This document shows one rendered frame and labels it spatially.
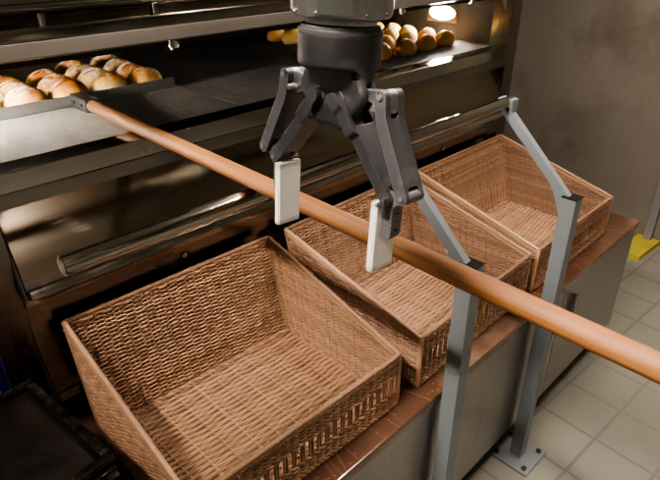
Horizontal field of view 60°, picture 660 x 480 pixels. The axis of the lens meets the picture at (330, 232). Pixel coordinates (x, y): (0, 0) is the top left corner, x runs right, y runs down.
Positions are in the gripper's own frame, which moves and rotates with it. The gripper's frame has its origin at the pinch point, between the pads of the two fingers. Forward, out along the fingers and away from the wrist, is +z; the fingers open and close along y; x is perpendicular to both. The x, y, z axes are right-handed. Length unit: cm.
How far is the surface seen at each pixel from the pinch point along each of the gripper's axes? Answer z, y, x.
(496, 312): 62, -27, 95
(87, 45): -11, -59, 1
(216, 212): 12.6, -36.4, 9.9
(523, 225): 60, -52, 154
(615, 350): 9.4, 24.0, 17.8
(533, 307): 8.8, 14.8, 17.9
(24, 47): -11, -59, -8
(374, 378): 55, -25, 40
